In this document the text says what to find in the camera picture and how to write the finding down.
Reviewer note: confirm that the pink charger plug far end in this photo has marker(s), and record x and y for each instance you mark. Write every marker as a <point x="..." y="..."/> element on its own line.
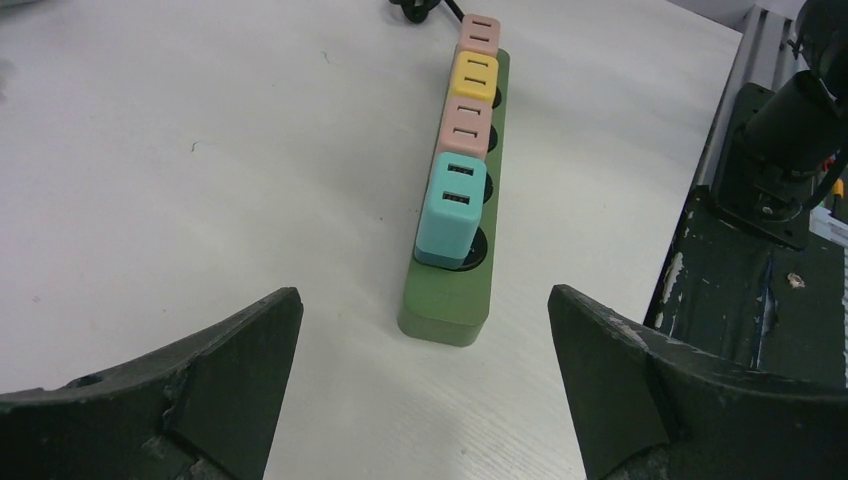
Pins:
<point x="479" y="34"/>

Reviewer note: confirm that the yellow charger plug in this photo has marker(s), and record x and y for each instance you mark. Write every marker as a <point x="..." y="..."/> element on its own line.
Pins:
<point x="474" y="75"/>

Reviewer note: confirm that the pink charger plug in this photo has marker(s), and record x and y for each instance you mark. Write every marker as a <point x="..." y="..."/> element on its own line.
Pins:
<point x="465" y="127"/>

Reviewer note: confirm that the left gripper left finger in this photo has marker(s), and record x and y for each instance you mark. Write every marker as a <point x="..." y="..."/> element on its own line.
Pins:
<point x="203" y="407"/>

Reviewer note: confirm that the teal usb charger plug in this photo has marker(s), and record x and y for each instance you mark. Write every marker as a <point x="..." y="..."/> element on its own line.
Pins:
<point x="452" y="210"/>

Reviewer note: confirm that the green power strip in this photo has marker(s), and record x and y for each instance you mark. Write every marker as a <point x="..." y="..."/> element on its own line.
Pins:
<point x="451" y="306"/>

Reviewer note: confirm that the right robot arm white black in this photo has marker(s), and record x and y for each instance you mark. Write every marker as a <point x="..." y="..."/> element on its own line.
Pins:
<point x="798" y="140"/>

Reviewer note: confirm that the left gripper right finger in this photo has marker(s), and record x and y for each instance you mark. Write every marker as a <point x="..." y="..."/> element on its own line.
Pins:
<point x="647" y="406"/>

